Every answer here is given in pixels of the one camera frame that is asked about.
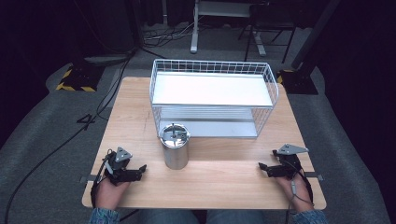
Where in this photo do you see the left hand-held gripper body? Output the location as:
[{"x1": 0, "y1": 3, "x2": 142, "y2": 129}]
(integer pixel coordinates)
[{"x1": 103, "y1": 147, "x2": 139, "y2": 187}]

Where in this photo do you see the long black floor cable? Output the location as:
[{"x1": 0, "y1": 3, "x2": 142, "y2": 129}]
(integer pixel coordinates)
[{"x1": 3, "y1": 46, "x2": 138, "y2": 224}]

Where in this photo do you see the white desk frame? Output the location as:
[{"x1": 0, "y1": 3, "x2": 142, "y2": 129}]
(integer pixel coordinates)
[{"x1": 190, "y1": 0, "x2": 268, "y2": 57}]

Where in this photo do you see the stainless steel canister with lid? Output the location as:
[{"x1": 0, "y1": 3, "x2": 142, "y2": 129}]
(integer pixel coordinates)
[{"x1": 159, "y1": 122, "x2": 191, "y2": 171}]

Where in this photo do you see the grey tape strip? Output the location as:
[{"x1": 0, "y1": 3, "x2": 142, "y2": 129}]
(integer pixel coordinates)
[
  {"x1": 303, "y1": 171, "x2": 325, "y2": 182},
  {"x1": 78, "y1": 175, "x2": 98, "y2": 184}
]

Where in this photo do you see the bundle of floor cables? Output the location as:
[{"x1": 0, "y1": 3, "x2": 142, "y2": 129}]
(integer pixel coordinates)
[{"x1": 142, "y1": 21, "x2": 200, "y2": 42}]

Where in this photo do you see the grey right gripper cable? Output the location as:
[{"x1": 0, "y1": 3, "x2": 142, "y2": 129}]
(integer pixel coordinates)
[{"x1": 288, "y1": 179, "x2": 314, "y2": 224}]

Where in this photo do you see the black chair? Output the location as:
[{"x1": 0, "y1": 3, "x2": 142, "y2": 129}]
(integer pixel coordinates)
[{"x1": 237, "y1": 2, "x2": 297, "y2": 64}]

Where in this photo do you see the white wire shelf rack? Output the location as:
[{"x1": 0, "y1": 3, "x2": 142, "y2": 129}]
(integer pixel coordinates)
[{"x1": 148, "y1": 58, "x2": 280, "y2": 140}]

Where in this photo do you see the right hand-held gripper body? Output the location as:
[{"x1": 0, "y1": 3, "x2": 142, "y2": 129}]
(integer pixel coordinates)
[{"x1": 272, "y1": 143, "x2": 310, "y2": 180}]

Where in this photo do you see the person's left hand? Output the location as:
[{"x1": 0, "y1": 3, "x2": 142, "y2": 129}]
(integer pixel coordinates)
[{"x1": 94, "y1": 178, "x2": 131, "y2": 211}]

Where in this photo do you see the dark slanted pole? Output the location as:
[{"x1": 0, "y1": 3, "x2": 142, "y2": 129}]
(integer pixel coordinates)
[{"x1": 290, "y1": 0, "x2": 343, "y2": 71}]

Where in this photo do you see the black stand base striped tape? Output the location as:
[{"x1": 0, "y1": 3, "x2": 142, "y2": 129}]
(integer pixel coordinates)
[
  {"x1": 55, "y1": 63, "x2": 106, "y2": 93},
  {"x1": 276, "y1": 68, "x2": 319, "y2": 95}
]

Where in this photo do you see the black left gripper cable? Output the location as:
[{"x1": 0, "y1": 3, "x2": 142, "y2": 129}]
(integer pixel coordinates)
[{"x1": 90, "y1": 148, "x2": 114, "y2": 209}]

